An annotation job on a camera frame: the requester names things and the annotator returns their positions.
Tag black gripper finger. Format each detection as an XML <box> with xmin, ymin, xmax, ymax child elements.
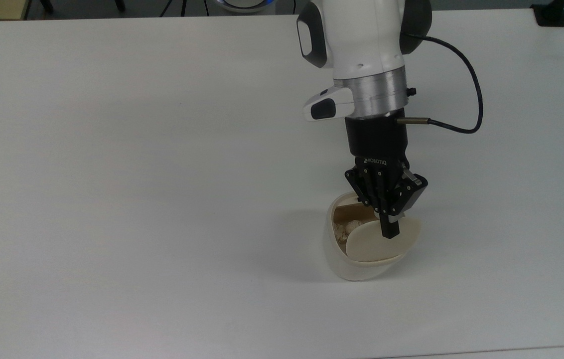
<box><xmin>388</xmin><ymin>169</ymin><xmax>428</xmax><ymax>223</ymax></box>
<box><xmin>344</xmin><ymin>167</ymin><xmax>401</xmax><ymax>240</ymax></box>

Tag round white blue-lit base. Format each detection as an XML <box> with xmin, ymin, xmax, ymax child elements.
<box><xmin>214</xmin><ymin>0</ymin><xmax>277</xmax><ymax>14</ymax></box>

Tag white ceramic bowl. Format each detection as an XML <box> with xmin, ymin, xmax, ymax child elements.
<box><xmin>322</xmin><ymin>191</ymin><xmax>422</xmax><ymax>282</ymax></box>

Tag crumpled white paper trash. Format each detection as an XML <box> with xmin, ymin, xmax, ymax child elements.
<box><xmin>333</xmin><ymin>219</ymin><xmax>363</xmax><ymax>244</ymax></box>

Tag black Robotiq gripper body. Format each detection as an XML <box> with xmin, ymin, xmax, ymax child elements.
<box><xmin>345</xmin><ymin>111</ymin><xmax>411</xmax><ymax>200</ymax></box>

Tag black table clamp mount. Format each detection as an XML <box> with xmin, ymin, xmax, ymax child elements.
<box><xmin>531</xmin><ymin>0</ymin><xmax>564</xmax><ymax>27</ymax></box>

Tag black tripod legs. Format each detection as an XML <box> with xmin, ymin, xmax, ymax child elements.
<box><xmin>159</xmin><ymin>0</ymin><xmax>214</xmax><ymax>18</ymax></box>

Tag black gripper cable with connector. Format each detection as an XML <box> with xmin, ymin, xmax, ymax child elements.
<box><xmin>396</xmin><ymin>32</ymin><xmax>484</xmax><ymax>135</ymax></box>

